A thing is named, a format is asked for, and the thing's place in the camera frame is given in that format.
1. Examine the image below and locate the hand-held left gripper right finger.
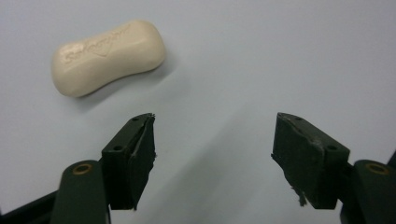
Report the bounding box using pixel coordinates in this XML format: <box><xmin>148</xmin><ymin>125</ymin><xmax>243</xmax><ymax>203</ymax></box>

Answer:
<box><xmin>271</xmin><ymin>112</ymin><xmax>351</xmax><ymax>210</ymax></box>

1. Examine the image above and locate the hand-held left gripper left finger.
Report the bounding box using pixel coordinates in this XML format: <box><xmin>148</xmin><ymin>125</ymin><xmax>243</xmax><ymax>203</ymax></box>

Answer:
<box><xmin>101</xmin><ymin>112</ymin><xmax>157</xmax><ymax>211</ymax></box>

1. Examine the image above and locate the cream soap bar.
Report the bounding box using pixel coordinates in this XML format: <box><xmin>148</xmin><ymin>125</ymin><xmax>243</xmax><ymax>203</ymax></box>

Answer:
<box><xmin>50</xmin><ymin>19</ymin><xmax>167</xmax><ymax>99</ymax></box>

